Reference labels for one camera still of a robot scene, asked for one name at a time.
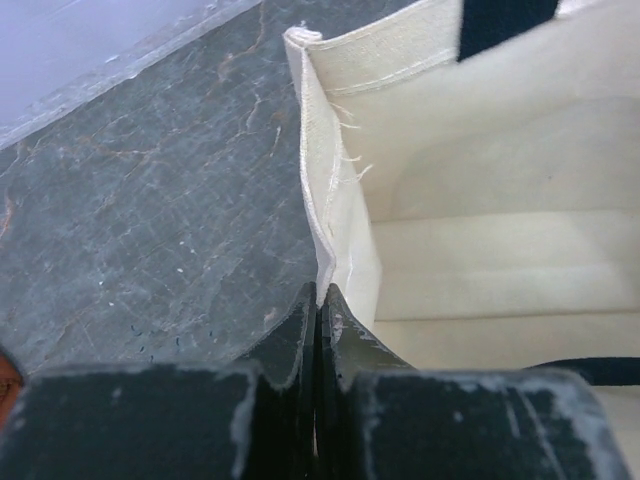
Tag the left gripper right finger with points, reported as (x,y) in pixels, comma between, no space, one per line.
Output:
(378,417)

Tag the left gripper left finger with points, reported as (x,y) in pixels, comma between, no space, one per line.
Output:
(251,418)

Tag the cream canvas tote bag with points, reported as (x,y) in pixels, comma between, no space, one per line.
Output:
(470,173)

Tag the brown folded towel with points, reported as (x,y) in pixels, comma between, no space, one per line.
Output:
(11,383)

